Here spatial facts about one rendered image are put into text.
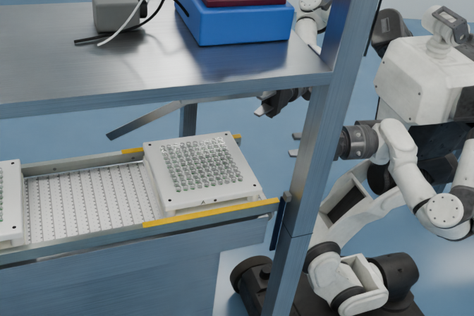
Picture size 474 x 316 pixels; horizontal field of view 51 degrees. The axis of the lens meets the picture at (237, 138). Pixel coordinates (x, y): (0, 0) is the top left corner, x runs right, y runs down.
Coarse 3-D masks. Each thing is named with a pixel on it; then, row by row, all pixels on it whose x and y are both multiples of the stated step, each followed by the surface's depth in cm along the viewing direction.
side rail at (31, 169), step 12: (240, 144) 146; (84, 156) 131; (96, 156) 131; (108, 156) 132; (120, 156) 133; (132, 156) 135; (24, 168) 125; (36, 168) 126; (48, 168) 127; (60, 168) 129; (72, 168) 130; (84, 168) 131
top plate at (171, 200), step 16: (144, 144) 132; (160, 144) 132; (192, 144) 134; (224, 144) 135; (160, 160) 127; (240, 160) 130; (160, 176) 122; (192, 176) 123; (160, 192) 118; (176, 192) 118; (192, 192) 119; (208, 192) 120; (224, 192) 120; (240, 192) 121; (256, 192) 123; (176, 208) 116
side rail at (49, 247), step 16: (256, 208) 123; (272, 208) 125; (176, 224) 117; (192, 224) 118; (64, 240) 108; (80, 240) 109; (96, 240) 110; (112, 240) 112; (0, 256) 104; (16, 256) 105; (32, 256) 107
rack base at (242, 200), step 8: (144, 160) 134; (152, 176) 129; (152, 184) 126; (160, 200) 122; (232, 200) 125; (240, 200) 125; (160, 208) 120; (184, 208) 121; (192, 208) 121; (200, 208) 121; (208, 208) 122; (216, 208) 122
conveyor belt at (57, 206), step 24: (120, 168) 134; (144, 168) 135; (48, 192) 124; (72, 192) 125; (96, 192) 126; (120, 192) 127; (144, 192) 128; (48, 216) 118; (72, 216) 119; (96, 216) 119; (120, 216) 120; (144, 216) 121; (48, 240) 112
